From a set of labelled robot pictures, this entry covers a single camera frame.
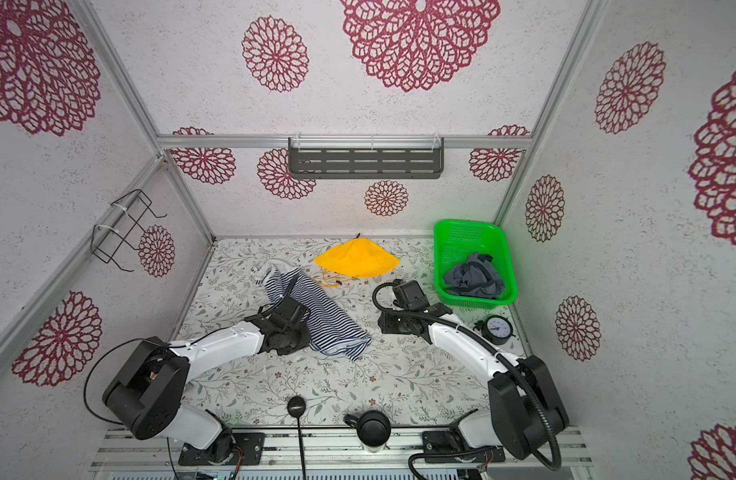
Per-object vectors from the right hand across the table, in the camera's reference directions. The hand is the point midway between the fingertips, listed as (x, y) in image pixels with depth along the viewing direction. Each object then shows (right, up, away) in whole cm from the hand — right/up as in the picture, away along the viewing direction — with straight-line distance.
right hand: (383, 318), depth 86 cm
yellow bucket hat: (-8, +18, +27) cm, 33 cm away
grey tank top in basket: (+31, +11, +11) cm, 34 cm away
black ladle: (-24, -23, -7) cm, 34 cm away
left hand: (-23, -9, +4) cm, 25 cm away
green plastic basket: (+30, +25, +32) cm, 51 cm away
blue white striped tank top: (-16, -5, +6) cm, 18 cm away
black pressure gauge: (+35, -4, +6) cm, 36 cm away
